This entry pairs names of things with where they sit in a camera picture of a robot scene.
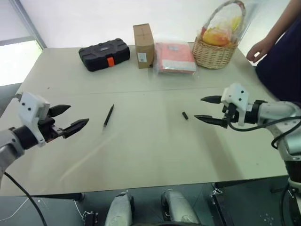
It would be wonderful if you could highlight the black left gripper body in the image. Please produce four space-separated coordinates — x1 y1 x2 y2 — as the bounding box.
37 107 64 143

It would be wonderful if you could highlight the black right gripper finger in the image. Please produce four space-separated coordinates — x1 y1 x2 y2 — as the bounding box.
200 95 222 104
194 114 224 128

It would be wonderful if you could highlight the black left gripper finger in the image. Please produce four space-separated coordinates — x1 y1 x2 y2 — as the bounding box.
49 104 71 117
62 118 90 139

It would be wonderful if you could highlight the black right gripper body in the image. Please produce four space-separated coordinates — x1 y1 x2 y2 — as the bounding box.
222 102 238 129

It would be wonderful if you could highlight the black uncapped pen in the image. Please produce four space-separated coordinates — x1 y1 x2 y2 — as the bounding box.
102 104 115 131

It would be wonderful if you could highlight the bystander bare hand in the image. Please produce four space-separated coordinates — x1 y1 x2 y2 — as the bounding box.
246 37 273 63

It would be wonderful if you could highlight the red packet in clear bag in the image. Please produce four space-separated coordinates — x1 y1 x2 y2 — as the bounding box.
152 41 198 77

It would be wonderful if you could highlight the wicker basket with fruit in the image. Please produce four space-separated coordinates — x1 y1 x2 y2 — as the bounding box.
191 0 247 70

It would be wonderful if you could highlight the black plastic tool case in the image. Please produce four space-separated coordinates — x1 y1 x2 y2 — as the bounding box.
79 38 131 72

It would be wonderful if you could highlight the bystander in dark clothing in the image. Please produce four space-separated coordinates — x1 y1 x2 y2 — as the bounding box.
246 0 301 104

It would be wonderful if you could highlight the brown cardboard box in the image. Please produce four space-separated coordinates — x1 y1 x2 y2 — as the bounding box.
133 23 155 70

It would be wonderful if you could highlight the silver robot right leg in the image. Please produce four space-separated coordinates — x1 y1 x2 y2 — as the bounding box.
161 189 202 226

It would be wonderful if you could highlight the silver robot leg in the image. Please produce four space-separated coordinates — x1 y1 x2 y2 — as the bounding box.
104 191 135 226
161 189 202 226

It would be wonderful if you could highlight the silver robot left leg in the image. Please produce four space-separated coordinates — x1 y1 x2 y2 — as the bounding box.
104 191 135 226

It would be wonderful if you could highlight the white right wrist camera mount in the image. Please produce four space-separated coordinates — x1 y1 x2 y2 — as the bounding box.
221 82 250 127

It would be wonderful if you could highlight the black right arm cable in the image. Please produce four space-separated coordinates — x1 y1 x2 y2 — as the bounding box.
227 116 301 149

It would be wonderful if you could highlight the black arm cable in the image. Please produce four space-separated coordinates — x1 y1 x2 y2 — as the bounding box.
227 116 301 149
3 171 49 226

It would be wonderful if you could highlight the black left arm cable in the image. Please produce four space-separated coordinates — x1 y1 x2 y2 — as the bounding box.
3 171 49 226

